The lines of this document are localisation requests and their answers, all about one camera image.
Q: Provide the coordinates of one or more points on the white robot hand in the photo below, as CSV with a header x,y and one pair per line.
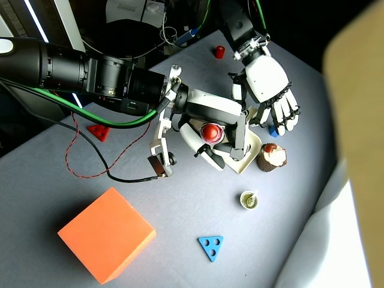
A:
x,y
216,102
267,78

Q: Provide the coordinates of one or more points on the cream plastic dustpan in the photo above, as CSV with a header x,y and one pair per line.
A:
x,y
253,147

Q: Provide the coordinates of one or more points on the small red cylinder block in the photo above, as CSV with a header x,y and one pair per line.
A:
x,y
219,52

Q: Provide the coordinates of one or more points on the small blue cube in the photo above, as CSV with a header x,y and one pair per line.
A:
x,y
272,132

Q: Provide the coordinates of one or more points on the grey adapter with blue plug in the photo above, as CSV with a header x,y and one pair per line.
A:
x,y
184,37

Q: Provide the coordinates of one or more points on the toy cupcake with cream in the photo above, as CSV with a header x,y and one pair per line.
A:
x,y
270,162

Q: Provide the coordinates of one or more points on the small white spoon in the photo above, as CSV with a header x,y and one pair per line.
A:
x,y
255,195

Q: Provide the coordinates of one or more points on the beige blurred panel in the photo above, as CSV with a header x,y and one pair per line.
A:
x,y
360,120

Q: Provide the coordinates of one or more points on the small white bowl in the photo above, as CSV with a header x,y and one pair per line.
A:
x,y
246,204

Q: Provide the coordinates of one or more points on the black office chair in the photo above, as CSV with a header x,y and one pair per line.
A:
x,y
120,36

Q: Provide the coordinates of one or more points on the red triangle block with holes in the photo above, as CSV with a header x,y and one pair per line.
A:
x,y
102,136

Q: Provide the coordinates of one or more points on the white device box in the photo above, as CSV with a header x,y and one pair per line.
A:
x,y
126,12

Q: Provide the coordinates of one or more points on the grey table cloth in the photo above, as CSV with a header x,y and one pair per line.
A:
x,y
180,234

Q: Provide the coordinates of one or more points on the blue triangle block with holes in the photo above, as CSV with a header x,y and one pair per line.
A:
x,y
211,245

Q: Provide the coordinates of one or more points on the white upright board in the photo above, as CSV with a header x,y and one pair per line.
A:
x,y
70,24

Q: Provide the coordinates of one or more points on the orange box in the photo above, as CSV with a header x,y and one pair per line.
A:
x,y
105,234

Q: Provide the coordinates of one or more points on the white fabric cover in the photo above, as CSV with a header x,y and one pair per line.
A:
x,y
330,240

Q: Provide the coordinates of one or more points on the bright light strip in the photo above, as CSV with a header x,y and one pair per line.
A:
x,y
36,21

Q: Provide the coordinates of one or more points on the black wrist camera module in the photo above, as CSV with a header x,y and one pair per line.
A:
x,y
162,165

